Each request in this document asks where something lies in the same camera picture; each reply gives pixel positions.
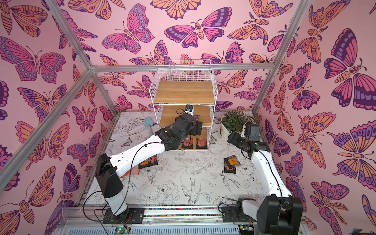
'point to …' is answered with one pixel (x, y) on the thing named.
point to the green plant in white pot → (232, 120)
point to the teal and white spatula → (148, 123)
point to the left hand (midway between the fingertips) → (195, 120)
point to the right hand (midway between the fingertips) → (231, 138)
